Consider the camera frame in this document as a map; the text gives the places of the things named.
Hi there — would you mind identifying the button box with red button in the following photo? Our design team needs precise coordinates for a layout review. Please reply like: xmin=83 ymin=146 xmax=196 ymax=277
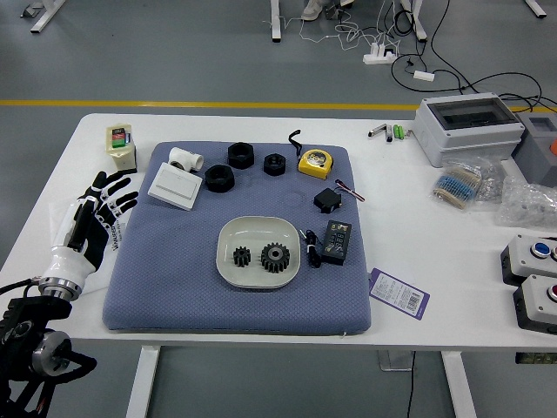
xmin=512 ymin=273 xmax=557 ymax=335

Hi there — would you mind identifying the blue-grey quilted mat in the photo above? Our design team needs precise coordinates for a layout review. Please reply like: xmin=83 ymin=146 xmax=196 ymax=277
xmin=102 ymin=141 xmax=373 ymax=336

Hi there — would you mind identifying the grey box with orange button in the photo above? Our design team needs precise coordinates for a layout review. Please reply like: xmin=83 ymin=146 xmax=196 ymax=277
xmin=511 ymin=111 xmax=557 ymax=188

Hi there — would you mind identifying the black servo motor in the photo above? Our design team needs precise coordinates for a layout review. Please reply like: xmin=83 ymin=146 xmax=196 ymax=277
xmin=313 ymin=186 xmax=344 ymax=214

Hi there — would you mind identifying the large black gear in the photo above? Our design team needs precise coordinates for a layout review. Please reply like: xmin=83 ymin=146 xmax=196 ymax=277
xmin=259 ymin=242 xmax=292 ymax=274

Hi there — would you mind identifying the black hanging cable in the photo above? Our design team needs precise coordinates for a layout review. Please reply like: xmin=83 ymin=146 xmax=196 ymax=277
xmin=406 ymin=351 xmax=418 ymax=418

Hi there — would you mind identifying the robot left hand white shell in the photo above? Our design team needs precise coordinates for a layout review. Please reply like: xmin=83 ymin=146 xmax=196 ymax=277
xmin=41 ymin=170 xmax=140 ymax=287

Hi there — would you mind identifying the clear bag of small parts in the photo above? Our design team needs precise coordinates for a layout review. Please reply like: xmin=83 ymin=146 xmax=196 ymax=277
xmin=476 ymin=158 xmax=507 ymax=206

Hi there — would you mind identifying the white PVC tee fitting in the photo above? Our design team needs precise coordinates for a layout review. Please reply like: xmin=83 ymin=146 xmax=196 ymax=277
xmin=168 ymin=146 xmax=205 ymax=174

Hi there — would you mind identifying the red brown servo wire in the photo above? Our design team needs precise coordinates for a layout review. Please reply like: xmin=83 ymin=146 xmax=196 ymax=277
xmin=334 ymin=179 xmax=366 ymax=202

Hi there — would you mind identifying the white square plate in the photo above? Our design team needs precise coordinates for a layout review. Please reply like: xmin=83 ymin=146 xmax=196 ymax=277
xmin=216 ymin=216 xmax=302 ymax=289

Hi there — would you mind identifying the white power strip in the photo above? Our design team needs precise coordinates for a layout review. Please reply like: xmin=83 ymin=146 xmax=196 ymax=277
xmin=363 ymin=43 xmax=399 ymax=65

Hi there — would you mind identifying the small black gear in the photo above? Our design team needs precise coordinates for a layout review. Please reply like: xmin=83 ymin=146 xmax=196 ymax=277
xmin=232 ymin=246 xmax=254 ymax=269

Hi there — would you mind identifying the white desk leg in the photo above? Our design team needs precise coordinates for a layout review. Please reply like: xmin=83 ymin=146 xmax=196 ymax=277
xmin=411 ymin=0 xmax=428 ymax=43
xmin=269 ymin=0 xmax=282 ymax=44

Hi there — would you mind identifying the white wall switch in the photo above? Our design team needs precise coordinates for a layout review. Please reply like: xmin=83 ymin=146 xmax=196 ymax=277
xmin=147 ymin=162 xmax=205 ymax=212

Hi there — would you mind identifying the grey sneaker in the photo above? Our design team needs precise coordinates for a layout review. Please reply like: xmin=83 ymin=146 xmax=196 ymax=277
xmin=301 ymin=0 xmax=325 ymax=22

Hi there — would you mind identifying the grey electrical enclosure box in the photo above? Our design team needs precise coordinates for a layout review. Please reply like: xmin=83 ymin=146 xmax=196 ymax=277
xmin=412 ymin=91 xmax=526 ymax=168

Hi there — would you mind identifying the button box with blue button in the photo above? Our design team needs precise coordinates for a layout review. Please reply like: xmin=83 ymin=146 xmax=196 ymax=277
xmin=499 ymin=233 xmax=557 ymax=287

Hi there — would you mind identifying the large black hex nut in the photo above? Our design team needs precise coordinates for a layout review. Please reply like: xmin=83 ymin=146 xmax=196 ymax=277
xmin=226 ymin=142 xmax=256 ymax=170
xmin=205 ymin=164 xmax=237 ymax=193

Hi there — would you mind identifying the black digital display module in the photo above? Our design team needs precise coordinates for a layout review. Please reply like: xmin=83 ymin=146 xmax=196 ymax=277
xmin=320 ymin=219 xmax=352 ymax=266

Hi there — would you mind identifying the beige push-button switch box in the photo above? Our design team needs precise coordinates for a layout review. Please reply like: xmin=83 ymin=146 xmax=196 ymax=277
xmin=105 ymin=123 xmax=138 ymax=176

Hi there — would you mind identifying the black floor cable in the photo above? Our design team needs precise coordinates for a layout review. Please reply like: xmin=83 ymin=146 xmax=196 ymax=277
xmin=390 ymin=0 xmax=557 ymax=115

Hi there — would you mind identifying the yellow tape measure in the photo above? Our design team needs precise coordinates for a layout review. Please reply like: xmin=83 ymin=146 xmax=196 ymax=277
xmin=286 ymin=129 xmax=334 ymax=180

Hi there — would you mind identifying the bag of blue resistors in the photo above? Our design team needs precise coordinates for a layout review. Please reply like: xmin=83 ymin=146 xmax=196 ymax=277
xmin=432 ymin=157 xmax=485 ymax=213

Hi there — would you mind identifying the black bundled cable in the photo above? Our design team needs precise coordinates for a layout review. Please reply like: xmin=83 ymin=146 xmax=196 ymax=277
xmin=303 ymin=228 xmax=323 ymax=268

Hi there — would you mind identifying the purple tag card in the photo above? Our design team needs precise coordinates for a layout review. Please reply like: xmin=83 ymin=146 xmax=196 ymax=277
xmin=368 ymin=266 xmax=431 ymax=322

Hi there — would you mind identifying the small black hex nut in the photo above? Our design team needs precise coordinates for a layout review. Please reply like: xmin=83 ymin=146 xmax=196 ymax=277
xmin=262 ymin=152 xmax=287 ymax=177

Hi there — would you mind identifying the clear bubble wrap bag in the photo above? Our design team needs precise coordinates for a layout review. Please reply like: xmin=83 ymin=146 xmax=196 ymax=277
xmin=494 ymin=175 xmax=557 ymax=230

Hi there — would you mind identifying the white floor cable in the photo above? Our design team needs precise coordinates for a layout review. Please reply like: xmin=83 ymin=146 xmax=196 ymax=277
xmin=260 ymin=0 xmax=404 ymax=54

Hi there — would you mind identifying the white table leg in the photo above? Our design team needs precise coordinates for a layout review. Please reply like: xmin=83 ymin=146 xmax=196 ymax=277
xmin=441 ymin=351 xmax=478 ymax=418
xmin=125 ymin=346 xmax=160 ymax=418

